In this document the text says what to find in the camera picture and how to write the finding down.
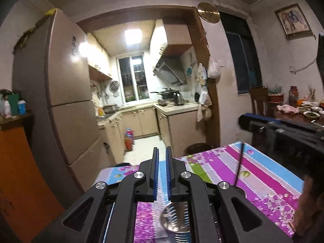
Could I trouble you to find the white hanging cloth bag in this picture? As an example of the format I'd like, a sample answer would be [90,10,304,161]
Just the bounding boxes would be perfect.
[197,86,212,122]

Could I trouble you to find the dark barred window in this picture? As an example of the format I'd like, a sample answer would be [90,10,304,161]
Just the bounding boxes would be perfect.
[218,11,262,96]

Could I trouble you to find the orange wooden cabinet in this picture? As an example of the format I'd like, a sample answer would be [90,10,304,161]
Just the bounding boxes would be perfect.
[0,114,65,238]

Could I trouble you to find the wall cable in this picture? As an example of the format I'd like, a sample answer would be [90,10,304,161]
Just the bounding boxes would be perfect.
[290,56,318,74]

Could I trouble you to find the ceiling light panel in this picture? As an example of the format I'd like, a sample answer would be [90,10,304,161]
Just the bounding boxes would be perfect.
[124,29,142,45]

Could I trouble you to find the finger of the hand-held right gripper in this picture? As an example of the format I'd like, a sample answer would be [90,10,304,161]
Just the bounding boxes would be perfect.
[238,113,324,143]

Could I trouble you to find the framed wall picture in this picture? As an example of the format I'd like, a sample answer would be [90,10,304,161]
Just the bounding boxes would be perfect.
[275,3,311,39]

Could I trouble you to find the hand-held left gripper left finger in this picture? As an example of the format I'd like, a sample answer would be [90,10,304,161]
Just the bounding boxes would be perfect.
[32,147,160,243]

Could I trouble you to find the wooden chair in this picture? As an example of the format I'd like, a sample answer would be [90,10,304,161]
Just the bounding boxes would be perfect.
[249,87,269,118]

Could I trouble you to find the pale pink bundle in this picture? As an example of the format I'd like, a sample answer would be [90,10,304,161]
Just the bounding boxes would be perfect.
[276,104,299,114]

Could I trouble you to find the potted plant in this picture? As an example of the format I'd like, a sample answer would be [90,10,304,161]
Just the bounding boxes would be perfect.
[268,85,284,104]

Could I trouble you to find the person's right forearm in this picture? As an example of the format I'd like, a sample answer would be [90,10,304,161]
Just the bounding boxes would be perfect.
[294,175,324,236]

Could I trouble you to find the beige refrigerator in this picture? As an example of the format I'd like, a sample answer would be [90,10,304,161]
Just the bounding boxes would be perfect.
[13,9,112,195]

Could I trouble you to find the black wok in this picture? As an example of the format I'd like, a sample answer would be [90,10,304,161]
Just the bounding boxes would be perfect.
[150,88,179,99]

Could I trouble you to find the floral striped tablecloth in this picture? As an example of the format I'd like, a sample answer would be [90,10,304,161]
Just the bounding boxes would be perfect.
[92,142,304,243]

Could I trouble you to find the dark wooden dining table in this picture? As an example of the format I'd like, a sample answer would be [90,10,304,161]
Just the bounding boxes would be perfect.
[268,104,324,132]

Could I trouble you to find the black chopstick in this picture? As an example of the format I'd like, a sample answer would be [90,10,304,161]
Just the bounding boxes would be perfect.
[233,143,245,188]

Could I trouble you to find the round dark stool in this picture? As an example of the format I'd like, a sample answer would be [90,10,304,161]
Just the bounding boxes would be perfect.
[183,143,212,155]

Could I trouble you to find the kitchen base cabinets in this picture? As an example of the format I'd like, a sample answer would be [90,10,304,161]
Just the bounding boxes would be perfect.
[97,104,203,157]

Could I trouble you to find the red thermos bottle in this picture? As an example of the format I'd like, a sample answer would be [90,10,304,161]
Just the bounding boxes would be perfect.
[124,136,134,152]

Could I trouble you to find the dark red jar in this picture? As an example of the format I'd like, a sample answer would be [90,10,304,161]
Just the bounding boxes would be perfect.
[289,86,298,106]

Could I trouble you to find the cabinet above range hood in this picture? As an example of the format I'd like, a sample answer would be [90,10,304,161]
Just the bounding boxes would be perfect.
[149,19,193,61]

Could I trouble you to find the green leafy bundle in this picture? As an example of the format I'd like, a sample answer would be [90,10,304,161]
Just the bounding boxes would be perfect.
[14,27,36,50]

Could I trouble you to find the gold wall clock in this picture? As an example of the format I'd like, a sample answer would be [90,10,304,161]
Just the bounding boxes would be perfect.
[197,2,220,24]

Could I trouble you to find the white hanging plastic bag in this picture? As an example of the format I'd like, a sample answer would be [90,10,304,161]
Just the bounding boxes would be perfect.
[208,58,221,79]

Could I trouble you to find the steel range hood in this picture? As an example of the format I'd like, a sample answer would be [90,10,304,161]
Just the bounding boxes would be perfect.
[152,57,187,85]

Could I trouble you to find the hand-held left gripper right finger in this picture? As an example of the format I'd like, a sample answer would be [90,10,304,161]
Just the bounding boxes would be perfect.
[165,146,295,243]

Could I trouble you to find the kitchen window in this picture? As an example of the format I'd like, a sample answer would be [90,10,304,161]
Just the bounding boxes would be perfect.
[116,54,148,104]

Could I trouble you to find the printed hanging bag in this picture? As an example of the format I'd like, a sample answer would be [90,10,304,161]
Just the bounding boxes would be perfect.
[197,63,207,85]

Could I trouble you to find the beige wall cabinets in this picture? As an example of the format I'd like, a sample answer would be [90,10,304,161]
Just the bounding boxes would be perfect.
[86,33,113,81]

